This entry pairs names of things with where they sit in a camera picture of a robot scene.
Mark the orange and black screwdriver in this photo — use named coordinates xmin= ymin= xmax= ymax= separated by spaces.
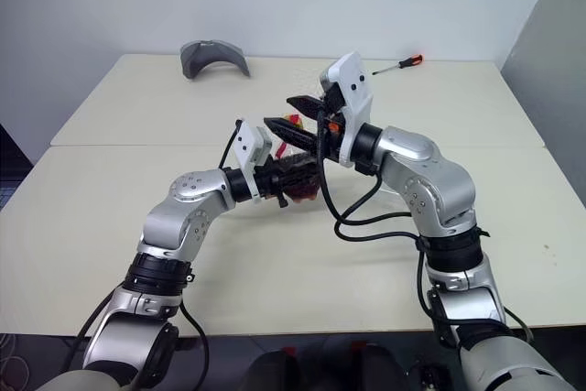
xmin=371 ymin=53 xmax=426 ymax=76

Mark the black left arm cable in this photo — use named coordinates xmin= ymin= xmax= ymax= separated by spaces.
xmin=63 ymin=119 xmax=244 ymax=391

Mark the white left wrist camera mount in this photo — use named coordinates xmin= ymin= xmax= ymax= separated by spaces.
xmin=232 ymin=119 xmax=277 ymax=203

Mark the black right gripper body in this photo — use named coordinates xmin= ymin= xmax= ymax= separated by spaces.
xmin=313 ymin=86 xmax=349 ymax=166

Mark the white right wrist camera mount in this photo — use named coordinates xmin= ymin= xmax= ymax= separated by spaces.
xmin=319 ymin=50 xmax=374 ymax=168

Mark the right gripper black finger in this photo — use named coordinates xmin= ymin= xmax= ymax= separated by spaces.
xmin=286 ymin=94 xmax=327 ymax=118
xmin=263 ymin=115 xmax=321 ymax=155

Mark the clear bottle with dark drink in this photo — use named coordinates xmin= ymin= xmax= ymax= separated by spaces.
xmin=273 ymin=112 xmax=321 ymax=203

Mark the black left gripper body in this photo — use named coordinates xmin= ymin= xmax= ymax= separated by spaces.
xmin=253 ymin=157 xmax=288 ymax=212

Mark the grey baseball cap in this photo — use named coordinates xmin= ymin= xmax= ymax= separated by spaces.
xmin=179 ymin=38 xmax=252 ymax=82

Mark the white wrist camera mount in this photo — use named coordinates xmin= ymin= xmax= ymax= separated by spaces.
xmin=319 ymin=50 xmax=374 ymax=168
xmin=232 ymin=119 xmax=277 ymax=203

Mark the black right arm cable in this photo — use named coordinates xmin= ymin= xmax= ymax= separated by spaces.
xmin=315 ymin=109 xmax=459 ymax=351

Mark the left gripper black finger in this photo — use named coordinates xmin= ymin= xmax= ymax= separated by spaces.
xmin=272 ymin=159 xmax=321 ymax=193

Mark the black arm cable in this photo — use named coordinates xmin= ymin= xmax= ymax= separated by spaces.
xmin=63 ymin=119 xmax=244 ymax=391
xmin=315 ymin=109 xmax=459 ymax=351

